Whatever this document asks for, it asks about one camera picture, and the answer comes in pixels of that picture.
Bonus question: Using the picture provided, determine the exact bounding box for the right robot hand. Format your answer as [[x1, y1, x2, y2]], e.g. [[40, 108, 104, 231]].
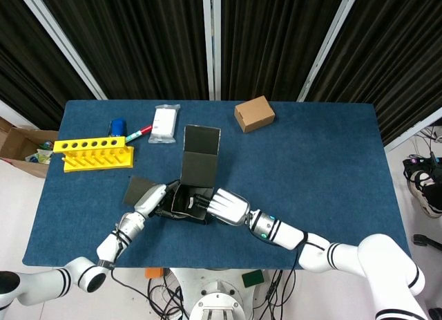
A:
[[187, 188, 251, 227]]

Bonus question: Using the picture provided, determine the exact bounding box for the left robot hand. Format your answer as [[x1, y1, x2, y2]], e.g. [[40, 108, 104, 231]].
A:
[[133, 182, 180, 219]]

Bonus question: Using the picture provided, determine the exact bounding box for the black foldable cardboard box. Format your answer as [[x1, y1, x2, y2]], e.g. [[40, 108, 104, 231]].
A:
[[122, 124, 222, 226]]

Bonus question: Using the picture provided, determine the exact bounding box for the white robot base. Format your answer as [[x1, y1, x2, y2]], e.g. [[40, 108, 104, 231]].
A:
[[171, 267, 269, 320]]

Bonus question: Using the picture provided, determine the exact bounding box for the dark green rectangular block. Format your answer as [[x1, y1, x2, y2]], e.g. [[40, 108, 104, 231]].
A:
[[241, 269, 265, 289]]

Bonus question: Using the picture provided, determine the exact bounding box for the small brown cardboard box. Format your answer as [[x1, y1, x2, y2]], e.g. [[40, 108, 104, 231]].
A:
[[234, 95, 276, 133]]

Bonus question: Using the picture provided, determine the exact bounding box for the yellow test tube rack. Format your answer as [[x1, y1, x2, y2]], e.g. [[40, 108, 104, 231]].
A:
[[52, 135, 135, 174]]

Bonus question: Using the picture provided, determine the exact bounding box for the red and teal marker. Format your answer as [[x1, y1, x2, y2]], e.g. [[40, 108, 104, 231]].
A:
[[124, 124, 153, 144]]

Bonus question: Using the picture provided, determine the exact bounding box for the white packet in clear bag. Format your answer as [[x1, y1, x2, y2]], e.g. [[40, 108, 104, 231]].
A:
[[148, 103, 181, 144]]

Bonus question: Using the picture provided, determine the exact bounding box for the blue bottle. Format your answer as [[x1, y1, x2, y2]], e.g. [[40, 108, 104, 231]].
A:
[[109, 117, 128, 138]]

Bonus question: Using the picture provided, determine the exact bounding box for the blue table mat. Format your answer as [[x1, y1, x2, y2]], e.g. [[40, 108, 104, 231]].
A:
[[21, 99, 414, 272]]

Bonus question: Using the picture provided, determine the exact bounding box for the open brown floor carton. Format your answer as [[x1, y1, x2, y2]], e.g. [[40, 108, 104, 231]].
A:
[[0, 116, 60, 179]]

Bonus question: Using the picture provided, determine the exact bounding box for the black pleated curtain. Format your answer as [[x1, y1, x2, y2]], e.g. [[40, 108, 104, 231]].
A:
[[34, 0, 210, 101], [0, 0, 97, 131], [305, 0, 442, 147], [220, 0, 354, 102]]

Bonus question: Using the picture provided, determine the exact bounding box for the black device with coloured buttons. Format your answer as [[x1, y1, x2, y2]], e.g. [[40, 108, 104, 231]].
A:
[[403, 154, 442, 176]]

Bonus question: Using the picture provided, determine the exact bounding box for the black and white sneaker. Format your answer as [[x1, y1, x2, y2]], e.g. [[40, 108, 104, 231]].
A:
[[407, 170, 442, 219]]

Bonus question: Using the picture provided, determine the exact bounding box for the black floor foot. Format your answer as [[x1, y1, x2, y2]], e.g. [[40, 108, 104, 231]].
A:
[[412, 233, 442, 248]]

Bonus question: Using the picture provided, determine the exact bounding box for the black cable tangle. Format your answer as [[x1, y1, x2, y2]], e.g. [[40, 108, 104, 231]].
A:
[[257, 270, 298, 320], [147, 274, 190, 320]]

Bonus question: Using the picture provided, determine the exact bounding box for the white frame post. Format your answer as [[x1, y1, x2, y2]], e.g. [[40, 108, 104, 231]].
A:
[[15, 0, 108, 101], [296, 0, 362, 103], [384, 106, 442, 153], [202, 0, 222, 101], [0, 98, 27, 128]]

